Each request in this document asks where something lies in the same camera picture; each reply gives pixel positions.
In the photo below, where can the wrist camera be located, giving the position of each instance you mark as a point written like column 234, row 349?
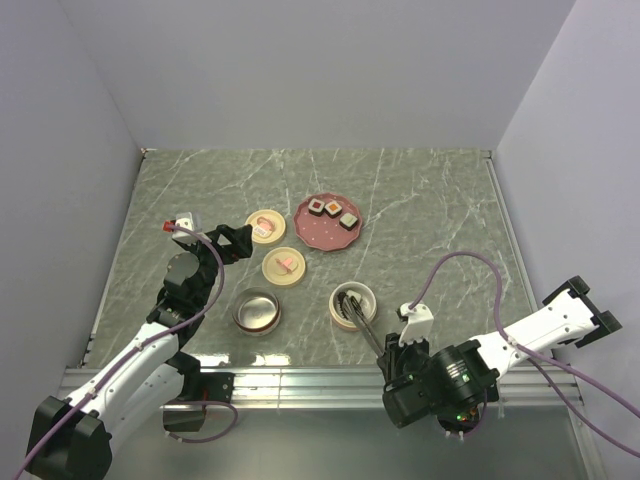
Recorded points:
column 183, row 227
column 417, row 321

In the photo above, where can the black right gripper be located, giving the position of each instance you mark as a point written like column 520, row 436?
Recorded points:
column 394, row 351

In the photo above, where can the yellow sushi roll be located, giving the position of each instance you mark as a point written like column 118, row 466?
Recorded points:
column 348, row 221

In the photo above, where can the cream lid with label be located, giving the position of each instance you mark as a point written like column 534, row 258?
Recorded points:
column 268, row 226

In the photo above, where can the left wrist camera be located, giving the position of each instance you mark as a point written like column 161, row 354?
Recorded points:
column 183, row 227

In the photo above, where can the green sushi roll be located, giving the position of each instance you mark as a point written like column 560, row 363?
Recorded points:
column 355, row 294

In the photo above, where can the red centre sushi roll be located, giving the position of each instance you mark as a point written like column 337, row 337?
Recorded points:
column 316, row 207

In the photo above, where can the steel round container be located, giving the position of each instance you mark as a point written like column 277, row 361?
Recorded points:
column 256, row 311

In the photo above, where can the steel food tongs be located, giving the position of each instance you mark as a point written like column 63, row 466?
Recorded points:
column 360, row 322

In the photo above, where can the pink dotted plate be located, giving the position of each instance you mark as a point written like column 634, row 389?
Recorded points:
column 323, row 232

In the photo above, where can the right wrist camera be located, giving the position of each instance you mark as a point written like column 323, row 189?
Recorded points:
column 417, row 321

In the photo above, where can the aluminium front rail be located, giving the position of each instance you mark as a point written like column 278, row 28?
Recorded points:
column 357, row 387

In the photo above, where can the cream round lunch container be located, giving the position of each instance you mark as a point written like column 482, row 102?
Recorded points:
column 368, row 304

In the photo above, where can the cream lid pink handle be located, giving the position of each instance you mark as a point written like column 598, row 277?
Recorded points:
column 284, row 267

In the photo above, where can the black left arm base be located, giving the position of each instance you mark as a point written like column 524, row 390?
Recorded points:
column 201, row 385

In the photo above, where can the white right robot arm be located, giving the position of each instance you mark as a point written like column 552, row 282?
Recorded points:
column 453, row 382

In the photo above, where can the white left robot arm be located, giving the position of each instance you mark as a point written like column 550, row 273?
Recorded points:
column 76, row 437

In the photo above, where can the orange centre sushi roll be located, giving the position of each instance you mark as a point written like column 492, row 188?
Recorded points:
column 333, row 208

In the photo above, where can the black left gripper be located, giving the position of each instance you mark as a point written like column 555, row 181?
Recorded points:
column 239, row 238

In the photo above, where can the black seaweed piece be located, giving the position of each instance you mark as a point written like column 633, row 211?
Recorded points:
column 346, row 306

